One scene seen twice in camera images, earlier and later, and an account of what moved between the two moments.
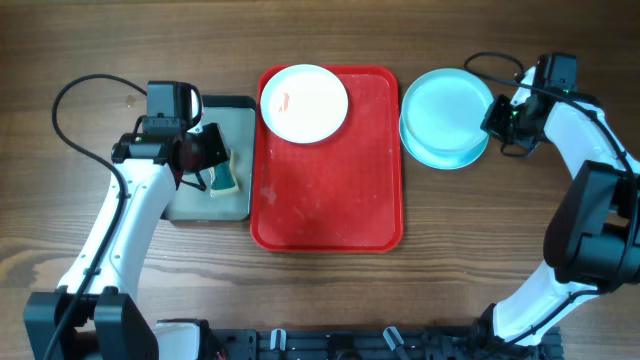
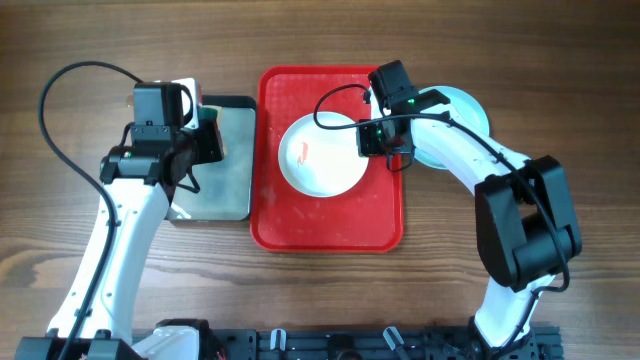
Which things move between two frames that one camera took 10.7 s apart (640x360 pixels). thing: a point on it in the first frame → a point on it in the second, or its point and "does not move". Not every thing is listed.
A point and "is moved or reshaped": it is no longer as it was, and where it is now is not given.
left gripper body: x=209 y=147 does not move
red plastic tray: x=342 y=194 does not move
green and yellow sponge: x=223 y=178 → x=211 y=112
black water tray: x=236 y=119 does not move
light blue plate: x=441 y=115 is moved or reshaped
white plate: x=304 y=103 → x=321 y=163
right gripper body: x=505 y=121 → x=374 y=140
